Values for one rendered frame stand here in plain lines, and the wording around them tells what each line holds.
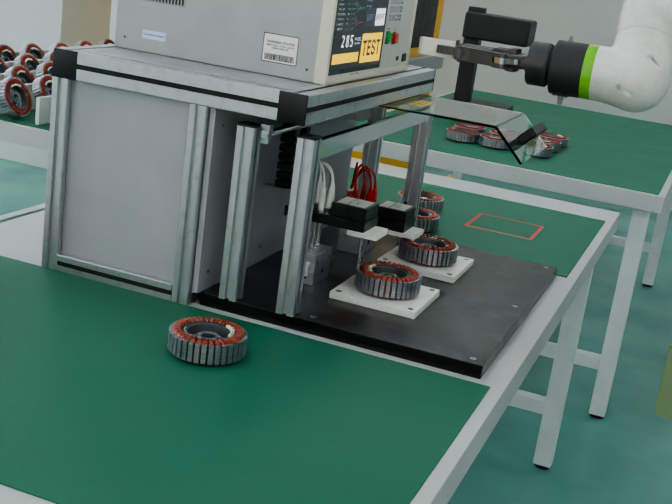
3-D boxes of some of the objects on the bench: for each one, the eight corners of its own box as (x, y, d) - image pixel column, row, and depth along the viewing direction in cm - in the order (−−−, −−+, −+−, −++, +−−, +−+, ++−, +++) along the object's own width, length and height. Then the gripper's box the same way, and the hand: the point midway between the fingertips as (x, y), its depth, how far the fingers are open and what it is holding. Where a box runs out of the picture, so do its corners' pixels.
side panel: (195, 301, 173) (215, 105, 164) (186, 306, 170) (206, 106, 161) (51, 263, 182) (63, 74, 173) (40, 267, 179) (52, 75, 170)
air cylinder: (373, 247, 210) (377, 220, 209) (360, 255, 203) (364, 227, 202) (349, 241, 212) (353, 215, 210) (336, 249, 205) (340, 222, 204)
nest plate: (439, 296, 186) (440, 289, 185) (414, 319, 172) (415, 312, 172) (359, 276, 190) (360, 270, 190) (328, 297, 177) (329, 290, 176)
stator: (423, 287, 185) (426, 267, 184) (413, 306, 174) (417, 284, 173) (361, 275, 187) (364, 255, 186) (347, 292, 177) (350, 271, 175)
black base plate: (555, 277, 215) (557, 267, 214) (480, 379, 157) (483, 365, 156) (340, 228, 230) (341, 218, 229) (198, 304, 171) (200, 291, 171)
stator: (399, 200, 262) (402, 185, 261) (444, 208, 261) (447, 193, 259) (392, 209, 252) (394, 194, 251) (439, 218, 250) (441, 202, 249)
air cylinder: (328, 275, 188) (333, 246, 187) (312, 286, 181) (316, 255, 180) (302, 269, 190) (306, 240, 188) (285, 279, 183) (289, 248, 182)
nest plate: (473, 265, 208) (474, 259, 207) (453, 283, 194) (454, 277, 194) (400, 248, 212) (401, 242, 212) (376, 265, 199) (377, 258, 198)
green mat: (490, 387, 154) (490, 386, 154) (340, 603, 99) (341, 601, 99) (-37, 246, 184) (-37, 245, 184) (-380, 351, 128) (-380, 349, 128)
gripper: (540, 90, 178) (406, 67, 186) (554, 84, 190) (427, 63, 197) (548, 45, 176) (412, 24, 184) (561, 42, 188) (433, 22, 195)
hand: (438, 47), depth 189 cm, fingers closed
